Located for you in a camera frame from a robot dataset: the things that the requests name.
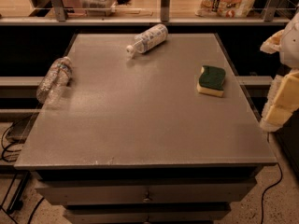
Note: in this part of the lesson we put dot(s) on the metal shelf rail frame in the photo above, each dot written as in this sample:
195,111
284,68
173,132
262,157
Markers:
139,13

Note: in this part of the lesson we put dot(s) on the upper drawer with knob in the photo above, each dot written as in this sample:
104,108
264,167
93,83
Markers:
105,192

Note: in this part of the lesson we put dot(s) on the labelled plastic water bottle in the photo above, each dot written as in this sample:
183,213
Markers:
147,40

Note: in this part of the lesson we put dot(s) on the black power adapter box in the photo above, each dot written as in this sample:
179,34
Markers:
18,133

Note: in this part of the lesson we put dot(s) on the crushed clear plastic bottle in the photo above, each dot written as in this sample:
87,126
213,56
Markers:
55,81

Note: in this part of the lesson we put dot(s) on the lower drawer with knob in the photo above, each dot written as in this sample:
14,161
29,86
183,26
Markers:
146,213

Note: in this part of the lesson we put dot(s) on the printed snack bag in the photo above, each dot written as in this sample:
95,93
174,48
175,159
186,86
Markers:
224,8

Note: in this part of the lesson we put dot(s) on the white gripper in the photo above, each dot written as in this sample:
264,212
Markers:
291,48

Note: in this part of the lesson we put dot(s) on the grey drawer cabinet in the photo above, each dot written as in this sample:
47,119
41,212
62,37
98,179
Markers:
143,120

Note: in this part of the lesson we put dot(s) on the drawer with knob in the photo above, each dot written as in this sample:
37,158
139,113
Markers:
146,213
105,192

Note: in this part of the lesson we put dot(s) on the clear plastic storage box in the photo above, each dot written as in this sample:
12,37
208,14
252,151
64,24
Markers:
99,0

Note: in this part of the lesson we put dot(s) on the green and yellow sponge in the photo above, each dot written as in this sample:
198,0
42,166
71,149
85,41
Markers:
211,81

